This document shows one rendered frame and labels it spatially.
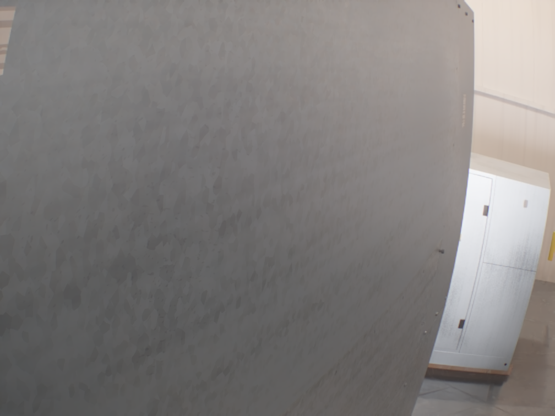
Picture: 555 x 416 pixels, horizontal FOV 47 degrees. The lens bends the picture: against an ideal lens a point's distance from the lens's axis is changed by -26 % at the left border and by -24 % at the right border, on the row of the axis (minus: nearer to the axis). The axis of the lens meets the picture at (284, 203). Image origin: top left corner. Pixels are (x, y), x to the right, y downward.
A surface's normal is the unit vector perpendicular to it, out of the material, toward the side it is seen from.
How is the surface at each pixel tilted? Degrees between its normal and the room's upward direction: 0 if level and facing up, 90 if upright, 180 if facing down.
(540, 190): 90
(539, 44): 90
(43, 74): 90
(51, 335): 90
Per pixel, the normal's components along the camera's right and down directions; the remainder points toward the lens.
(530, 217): -0.36, 0.15
